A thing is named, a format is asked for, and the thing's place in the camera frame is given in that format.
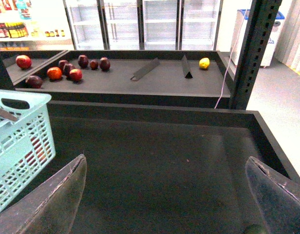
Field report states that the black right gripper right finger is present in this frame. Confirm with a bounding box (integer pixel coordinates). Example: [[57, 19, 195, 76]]
[[245, 156, 300, 234]]

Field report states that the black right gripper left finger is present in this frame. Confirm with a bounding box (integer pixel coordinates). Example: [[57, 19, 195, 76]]
[[0, 155, 87, 234]]

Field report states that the light blue plastic basket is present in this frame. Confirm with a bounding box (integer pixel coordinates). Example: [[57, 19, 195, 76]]
[[0, 90, 56, 213]]

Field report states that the brown basket handle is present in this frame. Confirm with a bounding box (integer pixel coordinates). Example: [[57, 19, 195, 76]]
[[0, 108, 18, 122]]

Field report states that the red apple front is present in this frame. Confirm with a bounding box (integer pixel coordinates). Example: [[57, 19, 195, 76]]
[[69, 69, 82, 82]]

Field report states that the small dark red apple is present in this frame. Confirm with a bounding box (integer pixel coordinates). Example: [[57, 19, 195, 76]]
[[90, 59, 99, 70]]

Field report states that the dark apple middle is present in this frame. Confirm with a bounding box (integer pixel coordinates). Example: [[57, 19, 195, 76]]
[[78, 55, 89, 69]]

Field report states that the dark apple right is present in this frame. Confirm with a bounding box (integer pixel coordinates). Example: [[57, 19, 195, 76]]
[[100, 57, 111, 71]]

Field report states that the dark plum left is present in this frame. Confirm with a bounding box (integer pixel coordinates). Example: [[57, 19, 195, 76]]
[[25, 76, 43, 89]]

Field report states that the orange red fruit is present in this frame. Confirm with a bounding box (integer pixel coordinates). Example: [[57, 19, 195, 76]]
[[47, 67, 62, 80]]

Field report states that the white chest freezer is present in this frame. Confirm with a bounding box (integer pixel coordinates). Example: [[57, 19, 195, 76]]
[[230, 9, 285, 68]]

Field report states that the black triangular divider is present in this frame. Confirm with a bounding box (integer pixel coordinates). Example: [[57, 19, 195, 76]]
[[130, 58, 160, 81], [181, 55, 193, 79]]

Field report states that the yellow lemon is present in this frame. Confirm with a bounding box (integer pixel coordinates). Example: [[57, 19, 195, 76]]
[[199, 58, 210, 70]]

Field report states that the grocery shelf with bottles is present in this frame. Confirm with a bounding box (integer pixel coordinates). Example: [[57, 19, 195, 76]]
[[0, 0, 74, 51]]

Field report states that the glass door refrigerator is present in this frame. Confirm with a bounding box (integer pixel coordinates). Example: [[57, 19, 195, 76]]
[[64, 0, 222, 51]]

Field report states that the pink cable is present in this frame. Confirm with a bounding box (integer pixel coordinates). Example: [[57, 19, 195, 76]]
[[214, 9, 249, 109]]

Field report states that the black perforated upright post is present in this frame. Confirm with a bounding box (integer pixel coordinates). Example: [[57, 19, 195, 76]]
[[229, 0, 282, 110]]

